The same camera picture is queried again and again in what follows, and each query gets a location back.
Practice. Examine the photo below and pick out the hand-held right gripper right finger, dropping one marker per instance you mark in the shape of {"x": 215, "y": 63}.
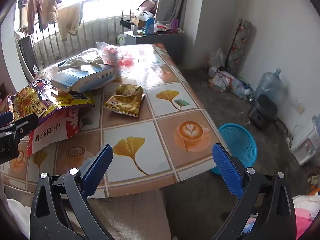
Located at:
{"x": 228, "y": 172}

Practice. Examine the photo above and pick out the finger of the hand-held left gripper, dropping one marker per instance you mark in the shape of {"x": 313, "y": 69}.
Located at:
{"x": 5, "y": 117}
{"x": 25, "y": 125}

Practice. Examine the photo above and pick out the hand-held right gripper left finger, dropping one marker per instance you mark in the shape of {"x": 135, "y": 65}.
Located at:
{"x": 98, "y": 171}

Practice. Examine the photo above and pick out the purple yellow noodle bag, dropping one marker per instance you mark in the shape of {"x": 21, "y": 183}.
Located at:
{"x": 37, "y": 97}

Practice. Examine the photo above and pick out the blue plastic basket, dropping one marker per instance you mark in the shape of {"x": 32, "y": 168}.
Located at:
{"x": 240, "y": 142}

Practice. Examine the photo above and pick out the red white paper bag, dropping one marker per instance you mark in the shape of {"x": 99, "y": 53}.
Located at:
{"x": 57, "y": 130}

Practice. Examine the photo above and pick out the yellow chip packet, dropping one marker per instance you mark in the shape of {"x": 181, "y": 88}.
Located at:
{"x": 125, "y": 102}

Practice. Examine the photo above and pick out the blue white tissue box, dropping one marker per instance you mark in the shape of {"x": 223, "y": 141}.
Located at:
{"x": 82, "y": 78}

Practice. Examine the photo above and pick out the clear red printed plastic bag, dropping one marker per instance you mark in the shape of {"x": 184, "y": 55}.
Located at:
{"x": 115, "y": 53}

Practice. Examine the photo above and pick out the table with patterned top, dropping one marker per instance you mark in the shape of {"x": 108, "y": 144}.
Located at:
{"x": 150, "y": 140}

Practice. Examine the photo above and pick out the white cloth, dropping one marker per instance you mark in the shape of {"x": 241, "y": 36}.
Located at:
{"x": 15, "y": 212}

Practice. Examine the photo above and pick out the dark wooden panel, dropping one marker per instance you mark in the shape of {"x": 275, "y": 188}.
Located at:
{"x": 25, "y": 52}

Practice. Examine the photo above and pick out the black rice cooker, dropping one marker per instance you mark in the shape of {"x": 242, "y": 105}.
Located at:
{"x": 262, "y": 110}

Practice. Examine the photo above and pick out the white water dispenser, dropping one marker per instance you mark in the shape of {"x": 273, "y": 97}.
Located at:
{"x": 306, "y": 142}

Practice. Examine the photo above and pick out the pink printed cloth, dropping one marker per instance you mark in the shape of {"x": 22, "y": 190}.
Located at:
{"x": 305, "y": 217}

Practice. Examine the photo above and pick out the pile of floor litter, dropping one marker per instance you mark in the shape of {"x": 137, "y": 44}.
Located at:
{"x": 225, "y": 80}

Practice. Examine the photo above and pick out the large blue water jug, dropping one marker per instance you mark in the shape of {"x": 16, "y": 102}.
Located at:
{"x": 268, "y": 83}

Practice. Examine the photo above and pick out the blue bottle on dispenser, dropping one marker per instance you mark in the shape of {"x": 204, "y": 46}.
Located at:
{"x": 316, "y": 123}

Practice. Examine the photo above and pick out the hanging beige pants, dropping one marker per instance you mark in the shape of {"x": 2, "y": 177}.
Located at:
{"x": 68, "y": 20}

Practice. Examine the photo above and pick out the white plastic bag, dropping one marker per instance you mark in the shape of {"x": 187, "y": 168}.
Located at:
{"x": 216, "y": 58}
{"x": 145, "y": 15}

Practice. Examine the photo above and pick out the metal balcony railing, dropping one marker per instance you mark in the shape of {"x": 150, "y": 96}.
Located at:
{"x": 100, "y": 30}

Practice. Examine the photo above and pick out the hanging padded jacket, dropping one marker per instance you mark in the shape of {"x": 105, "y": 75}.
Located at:
{"x": 50, "y": 2}

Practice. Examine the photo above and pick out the white green paper bag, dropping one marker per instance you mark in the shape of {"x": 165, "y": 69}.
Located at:
{"x": 121, "y": 40}

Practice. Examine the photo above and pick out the patterned folded board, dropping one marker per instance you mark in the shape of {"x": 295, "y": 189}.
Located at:
{"x": 240, "y": 42}

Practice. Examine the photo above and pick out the black rectangular object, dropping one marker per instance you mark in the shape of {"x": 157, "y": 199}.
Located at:
{"x": 127, "y": 24}

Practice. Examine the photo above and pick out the grey cabinet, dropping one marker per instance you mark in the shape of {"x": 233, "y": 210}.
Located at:
{"x": 160, "y": 41}

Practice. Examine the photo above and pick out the cardboard box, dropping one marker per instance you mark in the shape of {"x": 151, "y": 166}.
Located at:
{"x": 137, "y": 22}

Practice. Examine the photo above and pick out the blue detergent bottle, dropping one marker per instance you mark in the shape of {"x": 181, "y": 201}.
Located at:
{"x": 149, "y": 27}

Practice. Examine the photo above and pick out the clutter of small items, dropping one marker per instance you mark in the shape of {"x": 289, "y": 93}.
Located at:
{"x": 162, "y": 28}

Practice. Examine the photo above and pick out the purple cup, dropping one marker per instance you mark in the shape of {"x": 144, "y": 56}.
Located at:
{"x": 174, "y": 25}

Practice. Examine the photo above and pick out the pink cloth pile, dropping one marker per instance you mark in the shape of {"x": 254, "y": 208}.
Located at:
{"x": 147, "y": 5}

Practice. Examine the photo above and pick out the grey curtain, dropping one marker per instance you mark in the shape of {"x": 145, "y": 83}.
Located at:
{"x": 172, "y": 0}

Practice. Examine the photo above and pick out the wall outlet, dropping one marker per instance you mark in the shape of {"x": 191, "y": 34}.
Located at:
{"x": 299, "y": 107}

